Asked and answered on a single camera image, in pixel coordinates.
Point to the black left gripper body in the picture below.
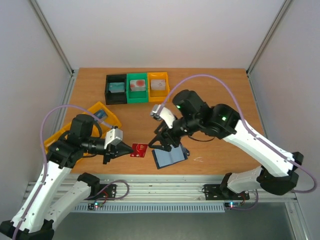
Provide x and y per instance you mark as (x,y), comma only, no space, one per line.
(110,152)

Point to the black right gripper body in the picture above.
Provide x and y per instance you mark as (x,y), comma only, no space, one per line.
(167,135)

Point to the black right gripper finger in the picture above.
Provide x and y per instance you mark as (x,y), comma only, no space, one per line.
(157,143)
(161,126)

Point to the blue zip card holder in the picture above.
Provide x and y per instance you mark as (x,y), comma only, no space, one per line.
(165,159)

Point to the red VIP credit card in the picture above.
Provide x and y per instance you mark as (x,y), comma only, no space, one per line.
(139,150)

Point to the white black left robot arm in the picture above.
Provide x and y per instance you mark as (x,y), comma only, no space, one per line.
(39,216)

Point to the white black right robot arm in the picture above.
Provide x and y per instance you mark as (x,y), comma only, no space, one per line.
(276,173)

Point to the yellow bin with blue cards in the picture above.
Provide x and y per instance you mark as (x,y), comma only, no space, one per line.
(111,119)

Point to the blue card stack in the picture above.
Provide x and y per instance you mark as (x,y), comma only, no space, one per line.
(101,114)

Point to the grey white card stack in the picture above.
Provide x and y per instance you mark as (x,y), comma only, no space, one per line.
(158,84)

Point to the red white card stack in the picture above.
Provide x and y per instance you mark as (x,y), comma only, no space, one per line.
(137,85)

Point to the yellow bin with red cards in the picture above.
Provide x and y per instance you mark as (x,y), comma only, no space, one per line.
(95,130)

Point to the teal card stack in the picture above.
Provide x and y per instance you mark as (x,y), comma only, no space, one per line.
(116,87)

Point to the yellow bin at table back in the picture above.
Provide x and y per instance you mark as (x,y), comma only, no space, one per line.
(157,96)

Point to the green bin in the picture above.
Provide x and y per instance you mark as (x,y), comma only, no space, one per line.
(136,97)

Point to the black bin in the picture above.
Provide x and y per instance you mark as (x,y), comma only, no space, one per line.
(116,98)

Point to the left small circuit board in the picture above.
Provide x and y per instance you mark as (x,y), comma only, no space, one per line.
(95,206)

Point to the small circuit board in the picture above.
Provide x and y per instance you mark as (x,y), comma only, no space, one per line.
(95,206)
(232,205)

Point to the right small circuit board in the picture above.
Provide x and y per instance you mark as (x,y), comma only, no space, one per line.
(232,205)

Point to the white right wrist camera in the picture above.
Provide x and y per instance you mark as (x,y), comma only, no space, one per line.
(161,113)

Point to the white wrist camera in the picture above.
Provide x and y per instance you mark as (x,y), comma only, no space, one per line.
(113,137)
(161,113)

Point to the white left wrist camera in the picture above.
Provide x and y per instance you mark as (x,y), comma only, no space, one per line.
(113,137)

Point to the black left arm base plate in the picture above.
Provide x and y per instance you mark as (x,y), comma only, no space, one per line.
(105,192)

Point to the aluminium rail base frame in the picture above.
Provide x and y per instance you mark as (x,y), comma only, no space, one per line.
(166,188)

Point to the grey slotted cable duct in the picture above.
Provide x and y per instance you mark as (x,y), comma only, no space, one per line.
(135,207)

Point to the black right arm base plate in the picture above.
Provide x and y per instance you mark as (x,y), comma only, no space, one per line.
(214,192)

